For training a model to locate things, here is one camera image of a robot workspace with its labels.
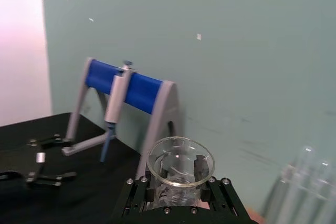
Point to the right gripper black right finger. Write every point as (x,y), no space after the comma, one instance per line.
(223,197)

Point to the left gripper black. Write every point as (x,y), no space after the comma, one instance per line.
(9,176)

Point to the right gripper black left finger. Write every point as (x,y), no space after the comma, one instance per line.
(136,195)

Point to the clear glass beaker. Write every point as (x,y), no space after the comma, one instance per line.
(181,166)

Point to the black table cloth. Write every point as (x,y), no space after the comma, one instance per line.
(86,182)

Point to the clear test tube rack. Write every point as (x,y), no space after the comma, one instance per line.
(299,195)

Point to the clear glass test tube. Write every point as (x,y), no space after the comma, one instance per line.
(325,179)
(305,166)

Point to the white pipette with blue tip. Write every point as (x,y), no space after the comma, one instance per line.
(115,98)

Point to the grey and blue pipette stand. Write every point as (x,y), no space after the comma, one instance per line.
(147,90)

